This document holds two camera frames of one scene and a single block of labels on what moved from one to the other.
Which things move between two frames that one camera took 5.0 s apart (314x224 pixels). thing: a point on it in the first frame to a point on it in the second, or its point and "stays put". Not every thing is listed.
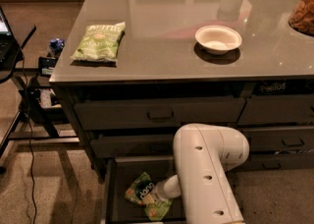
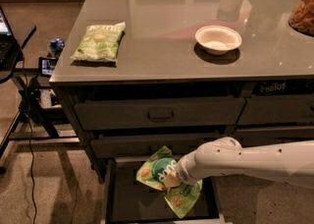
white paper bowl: (218, 39) stays put
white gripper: (159, 192) to (184, 170)
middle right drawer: (282, 140) stays put
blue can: (56, 45) stays put
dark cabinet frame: (139, 117) stays put
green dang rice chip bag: (141, 187) to (181, 196)
